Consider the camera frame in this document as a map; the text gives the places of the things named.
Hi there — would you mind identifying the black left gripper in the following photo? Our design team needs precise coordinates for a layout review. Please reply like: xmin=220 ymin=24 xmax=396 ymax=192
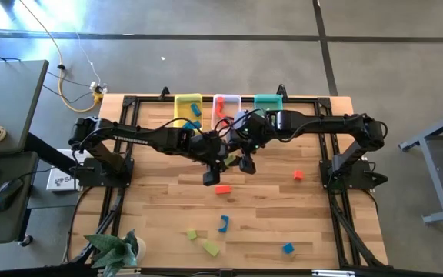
xmin=196 ymin=136 xmax=230 ymax=174

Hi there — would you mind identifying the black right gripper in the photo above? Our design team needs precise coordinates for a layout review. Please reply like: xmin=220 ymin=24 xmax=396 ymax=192
xmin=233 ymin=126 xmax=267 ymax=167

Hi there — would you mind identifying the large green block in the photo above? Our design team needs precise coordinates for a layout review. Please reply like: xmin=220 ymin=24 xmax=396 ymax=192
xmin=202 ymin=239 xmax=222 ymax=259

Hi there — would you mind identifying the clear plastic bin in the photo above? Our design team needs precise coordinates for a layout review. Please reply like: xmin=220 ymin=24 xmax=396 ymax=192
xmin=211 ymin=93 xmax=242 ymax=134

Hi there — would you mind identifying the yellow plastic bin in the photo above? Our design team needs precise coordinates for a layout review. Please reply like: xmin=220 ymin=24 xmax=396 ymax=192
xmin=173 ymin=92 xmax=204 ymax=134

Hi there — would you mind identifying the teal plastic bin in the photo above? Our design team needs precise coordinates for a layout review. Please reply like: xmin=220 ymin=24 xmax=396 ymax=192
xmin=253 ymin=93 xmax=285 ymax=116

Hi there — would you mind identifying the white plant pot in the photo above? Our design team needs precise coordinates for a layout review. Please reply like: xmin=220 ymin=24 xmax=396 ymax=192
xmin=135 ymin=236 xmax=148 ymax=259

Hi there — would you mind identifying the green artificial plant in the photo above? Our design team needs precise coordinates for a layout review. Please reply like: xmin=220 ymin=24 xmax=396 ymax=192
xmin=84 ymin=229 xmax=140 ymax=277

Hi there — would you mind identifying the silver aluminium bar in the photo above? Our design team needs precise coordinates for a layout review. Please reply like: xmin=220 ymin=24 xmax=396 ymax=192
xmin=311 ymin=269 xmax=357 ymax=277
xmin=97 ymin=268 xmax=142 ymax=276

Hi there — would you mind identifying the white power strip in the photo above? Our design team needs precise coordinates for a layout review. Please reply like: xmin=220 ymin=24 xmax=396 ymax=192
xmin=89 ymin=80 xmax=107 ymax=95

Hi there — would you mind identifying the white printed box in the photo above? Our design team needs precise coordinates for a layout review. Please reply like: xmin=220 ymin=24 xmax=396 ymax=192
xmin=46 ymin=149 xmax=92 ymax=192

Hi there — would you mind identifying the black desk foot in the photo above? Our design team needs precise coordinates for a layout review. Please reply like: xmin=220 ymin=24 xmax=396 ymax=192
xmin=24 ymin=132 xmax=88 ymax=179

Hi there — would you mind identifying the black computer mouse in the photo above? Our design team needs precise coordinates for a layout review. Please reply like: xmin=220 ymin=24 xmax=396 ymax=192
xmin=0 ymin=177 xmax=25 ymax=212

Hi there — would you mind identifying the dark desk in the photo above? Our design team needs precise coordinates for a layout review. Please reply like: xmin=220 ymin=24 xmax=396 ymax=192
xmin=0 ymin=151 xmax=38 ymax=246

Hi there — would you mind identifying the grey desk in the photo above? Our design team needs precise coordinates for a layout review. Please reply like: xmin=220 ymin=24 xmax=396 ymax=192
xmin=0 ymin=59 xmax=50 ymax=155

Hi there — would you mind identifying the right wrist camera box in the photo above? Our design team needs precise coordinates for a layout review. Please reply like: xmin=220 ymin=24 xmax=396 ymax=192
xmin=239 ymin=155 xmax=257 ymax=175

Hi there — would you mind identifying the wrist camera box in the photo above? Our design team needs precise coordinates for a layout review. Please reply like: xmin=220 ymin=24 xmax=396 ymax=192
xmin=239 ymin=155 xmax=257 ymax=175
xmin=202 ymin=170 xmax=222 ymax=187

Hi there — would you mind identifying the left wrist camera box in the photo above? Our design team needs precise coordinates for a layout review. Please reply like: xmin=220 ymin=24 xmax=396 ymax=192
xmin=202 ymin=170 xmax=222 ymax=187

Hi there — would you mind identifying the yellow cable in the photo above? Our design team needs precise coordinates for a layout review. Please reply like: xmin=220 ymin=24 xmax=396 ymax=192
xmin=16 ymin=0 xmax=106 ymax=114

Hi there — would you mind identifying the blue-grey metal table frame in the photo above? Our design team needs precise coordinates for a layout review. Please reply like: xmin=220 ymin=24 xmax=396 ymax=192
xmin=398 ymin=104 xmax=443 ymax=225

